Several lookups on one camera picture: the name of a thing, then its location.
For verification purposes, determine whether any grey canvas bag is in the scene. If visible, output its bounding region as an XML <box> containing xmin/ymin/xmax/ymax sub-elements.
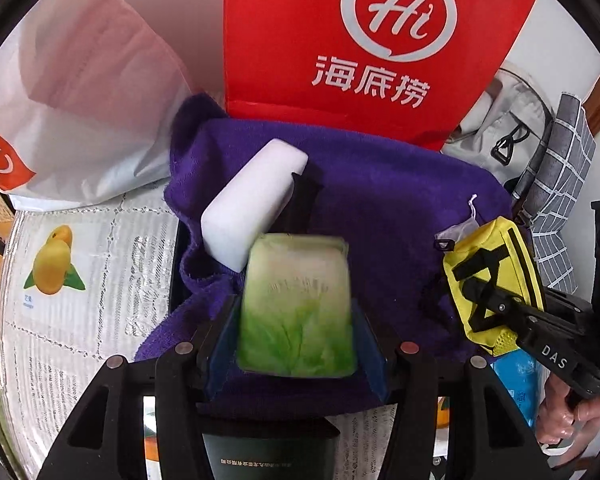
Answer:
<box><xmin>441</xmin><ymin>62</ymin><xmax>554</xmax><ymax>184</ymax></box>

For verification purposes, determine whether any blue tissue pack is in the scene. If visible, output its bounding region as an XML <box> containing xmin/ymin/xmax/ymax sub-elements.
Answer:
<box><xmin>492</xmin><ymin>350</ymin><xmax>540</xmax><ymax>428</ymax></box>

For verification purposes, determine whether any red paper bag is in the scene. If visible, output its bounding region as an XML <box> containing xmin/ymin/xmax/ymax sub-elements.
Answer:
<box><xmin>223</xmin><ymin>0</ymin><xmax>535</xmax><ymax>150</ymax></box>

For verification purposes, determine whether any white Miniso plastic bag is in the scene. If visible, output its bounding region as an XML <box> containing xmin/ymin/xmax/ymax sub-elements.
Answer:
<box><xmin>0</xmin><ymin>0</ymin><xmax>194</xmax><ymax>211</ymax></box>

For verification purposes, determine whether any grey checked pillow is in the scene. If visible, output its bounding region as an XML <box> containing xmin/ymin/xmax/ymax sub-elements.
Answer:
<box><xmin>514</xmin><ymin>93</ymin><xmax>596</xmax><ymax>294</ymax></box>

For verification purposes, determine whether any yellow mesh pouch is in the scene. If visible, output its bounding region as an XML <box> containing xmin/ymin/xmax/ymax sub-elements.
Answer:
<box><xmin>443</xmin><ymin>217</ymin><xmax>544</xmax><ymax>358</ymax></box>

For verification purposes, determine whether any right hand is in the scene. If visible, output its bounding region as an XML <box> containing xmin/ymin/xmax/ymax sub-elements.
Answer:
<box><xmin>535</xmin><ymin>373</ymin><xmax>600</xmax><ymax>467</ymax></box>

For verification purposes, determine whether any green printed tissue pack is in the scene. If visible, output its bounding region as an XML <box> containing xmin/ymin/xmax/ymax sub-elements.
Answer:
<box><xmin>236</xmin><ymin>233</ymin><xmax>358</xmax><ymax>378</ymax></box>

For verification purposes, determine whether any fruit print bed sheet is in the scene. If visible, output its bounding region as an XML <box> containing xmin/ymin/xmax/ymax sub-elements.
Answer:
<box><xmin>0</xmin><ymin>184</ymin><xmax>462</xmax><ymax>480</ymax></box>

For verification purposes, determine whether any white sponge block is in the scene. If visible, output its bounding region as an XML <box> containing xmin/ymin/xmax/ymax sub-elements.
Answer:
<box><xmin>200</xmin><ymin>139</ymin><xmax>309</xmax><ymax>273</ymax></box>

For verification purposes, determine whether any purple towel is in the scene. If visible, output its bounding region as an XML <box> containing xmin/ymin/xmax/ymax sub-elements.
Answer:
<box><xmin>134</xmin><ymin>91</ymin><xmax>514</xmax><ymax>418</ymax></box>

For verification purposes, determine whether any dark green gold box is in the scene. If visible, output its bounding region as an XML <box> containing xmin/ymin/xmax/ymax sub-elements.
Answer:
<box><xmin>204</xmin><ymin>434</ymin><xmax>337</xmax><ymax>480</ymax></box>

